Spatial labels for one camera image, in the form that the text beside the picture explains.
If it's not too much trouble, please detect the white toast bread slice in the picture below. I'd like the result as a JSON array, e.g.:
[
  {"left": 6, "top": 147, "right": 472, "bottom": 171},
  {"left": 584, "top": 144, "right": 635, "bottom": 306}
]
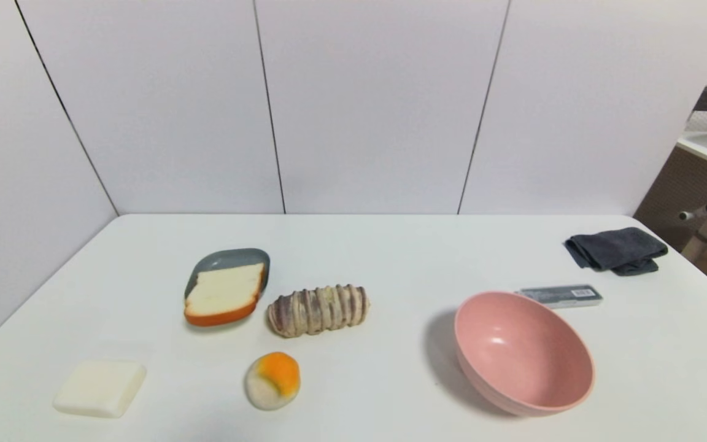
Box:
[{"left": 184, "top": 263, "right": 266, "bottom": 327}]

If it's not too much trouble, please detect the pink bowl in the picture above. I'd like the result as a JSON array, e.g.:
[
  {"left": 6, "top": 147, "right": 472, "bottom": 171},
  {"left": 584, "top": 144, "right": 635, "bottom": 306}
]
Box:
[{"left": 454, "top": 291, "right": 595, "bottom": 418}]

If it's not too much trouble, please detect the striped brown bread loaf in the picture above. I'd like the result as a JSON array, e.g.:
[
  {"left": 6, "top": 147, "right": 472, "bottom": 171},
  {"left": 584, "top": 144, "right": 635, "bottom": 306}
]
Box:
[{"left": 266, "top": 284, "right": 371, "bottom": 338}]

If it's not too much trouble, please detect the grey oval plate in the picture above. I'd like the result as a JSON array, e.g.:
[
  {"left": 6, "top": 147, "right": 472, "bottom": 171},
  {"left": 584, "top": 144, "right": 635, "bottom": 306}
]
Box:
[{"left": 184, "top": 248, "right": 271, "bottom": 303}]

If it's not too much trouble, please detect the round orange white bun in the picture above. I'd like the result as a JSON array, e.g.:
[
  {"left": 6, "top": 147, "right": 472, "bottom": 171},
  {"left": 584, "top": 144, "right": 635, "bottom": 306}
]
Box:
[{"left": 244, "top": 352, "right": 301, "bottom": 411}]

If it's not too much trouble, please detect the small grey rectangular box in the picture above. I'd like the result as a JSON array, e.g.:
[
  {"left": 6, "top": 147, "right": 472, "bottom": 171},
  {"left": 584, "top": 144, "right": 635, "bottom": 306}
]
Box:
[{"left": 516, "top": 284, "right": 603, "bottom": 309}]

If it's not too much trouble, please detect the folded dark grey cloth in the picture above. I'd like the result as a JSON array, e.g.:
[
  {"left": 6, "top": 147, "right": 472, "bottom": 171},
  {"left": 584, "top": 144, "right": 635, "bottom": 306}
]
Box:
[{"left": 564, "top": 227, "right": 669, "bottom": 276}]

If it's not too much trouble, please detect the white square cake block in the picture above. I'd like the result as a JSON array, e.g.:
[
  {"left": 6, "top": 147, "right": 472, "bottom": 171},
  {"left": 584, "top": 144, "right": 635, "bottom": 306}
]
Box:
[{"left": 53, "top": 359, "right": 147, "bottom": 419}]

